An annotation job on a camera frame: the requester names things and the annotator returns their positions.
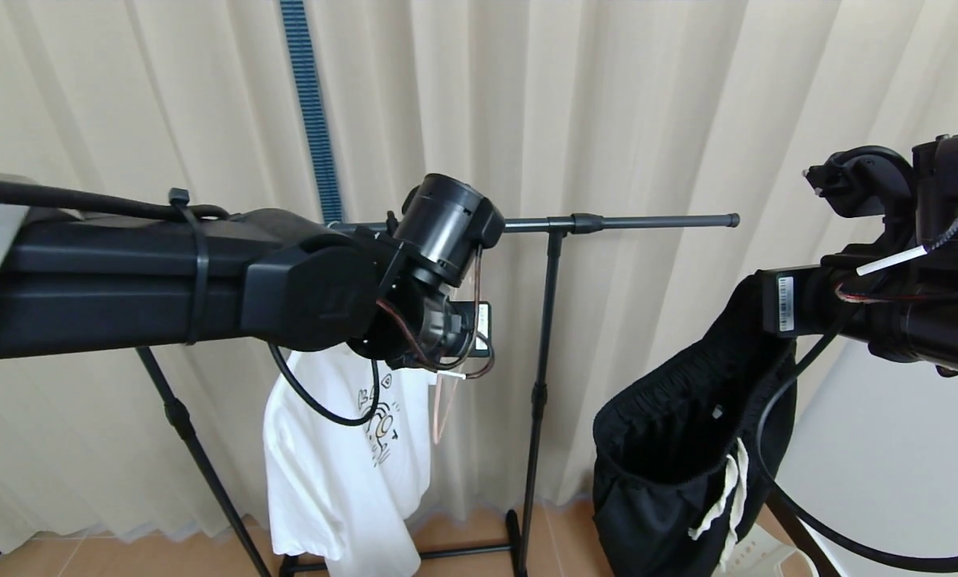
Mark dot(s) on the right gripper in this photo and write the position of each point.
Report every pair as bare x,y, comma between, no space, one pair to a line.
807,300

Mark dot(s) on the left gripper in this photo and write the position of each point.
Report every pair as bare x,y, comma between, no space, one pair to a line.
470,328

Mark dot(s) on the pink clothes hanger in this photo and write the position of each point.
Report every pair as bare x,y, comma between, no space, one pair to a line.
438,409

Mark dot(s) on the black garment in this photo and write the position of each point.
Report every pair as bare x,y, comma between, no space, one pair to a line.
671,457

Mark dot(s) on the white garment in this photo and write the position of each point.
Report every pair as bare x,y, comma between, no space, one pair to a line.
334,489

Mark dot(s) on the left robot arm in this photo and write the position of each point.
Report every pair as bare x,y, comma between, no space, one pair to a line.
126,288

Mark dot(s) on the black clothes rack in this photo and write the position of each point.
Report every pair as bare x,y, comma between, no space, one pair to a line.
647,221

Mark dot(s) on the white laundry basket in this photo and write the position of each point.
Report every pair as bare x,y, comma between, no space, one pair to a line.
767,557

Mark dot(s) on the beige curtain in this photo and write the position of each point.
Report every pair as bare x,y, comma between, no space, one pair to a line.
607,104
126,96

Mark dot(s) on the window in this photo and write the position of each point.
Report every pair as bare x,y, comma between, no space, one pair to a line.
310,96

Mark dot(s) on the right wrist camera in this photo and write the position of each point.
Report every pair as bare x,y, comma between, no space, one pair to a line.
863,180

